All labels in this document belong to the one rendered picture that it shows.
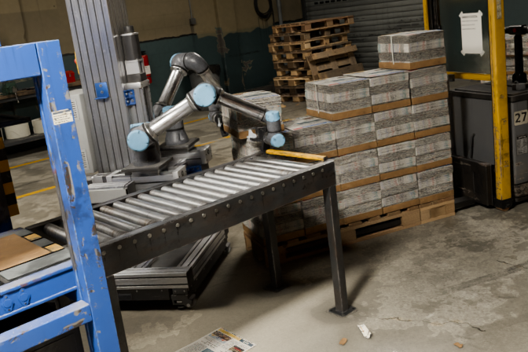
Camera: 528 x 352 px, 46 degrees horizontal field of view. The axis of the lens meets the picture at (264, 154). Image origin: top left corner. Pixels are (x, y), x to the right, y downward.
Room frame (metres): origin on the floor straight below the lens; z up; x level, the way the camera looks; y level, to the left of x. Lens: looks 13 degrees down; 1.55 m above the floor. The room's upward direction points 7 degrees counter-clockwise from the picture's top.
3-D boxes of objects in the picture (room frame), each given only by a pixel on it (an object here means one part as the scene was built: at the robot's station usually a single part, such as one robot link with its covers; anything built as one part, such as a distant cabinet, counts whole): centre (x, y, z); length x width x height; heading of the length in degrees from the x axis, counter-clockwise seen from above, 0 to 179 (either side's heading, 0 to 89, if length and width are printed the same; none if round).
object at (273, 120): (3.29, -0.07, 0.98); 0.11 x 0.08 x 0.11; 2
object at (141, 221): (2.52, 0.60, 0.77); 0.47 x 0.05 x 0.05; 40
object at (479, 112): (4.52, -1.84, 0.40); 0.69 x 0.55 x 0.80; 20
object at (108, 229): (2.43, 0.70, 0.77); 0.47 x 0.05 x 0.05; 40
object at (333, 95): (4.04, -0.52, 0.95); 0.38 x 0.29 x 0.23; 20
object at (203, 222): (2.53, 0.19, 0.74); 1.34 x 0.05 x 0.12; 130
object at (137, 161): (3.38, 0.65, 0.87); 0.15 x 0.15 x 0.10
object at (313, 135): (3.99, -0.40, 0.42); 1.17 x 0.39 x 0.83; 110
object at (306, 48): (10.80, -1.08, 0.65); 1.33 x 0.94 x 1.30; 134
